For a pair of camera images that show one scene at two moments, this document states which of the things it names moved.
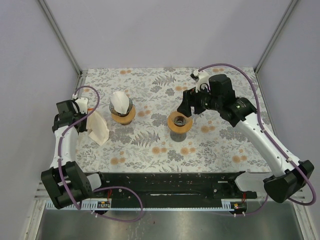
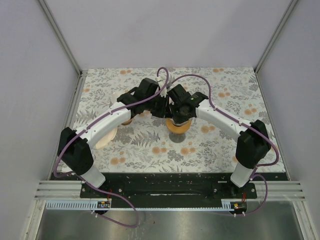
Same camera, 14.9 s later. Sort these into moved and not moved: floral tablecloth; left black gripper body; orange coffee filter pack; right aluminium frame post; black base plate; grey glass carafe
Moved: orange coffee filter pack; left black gripper body
Not moved: grey glass carafe; right aluminium frame post; floral tablecloth; black base plate
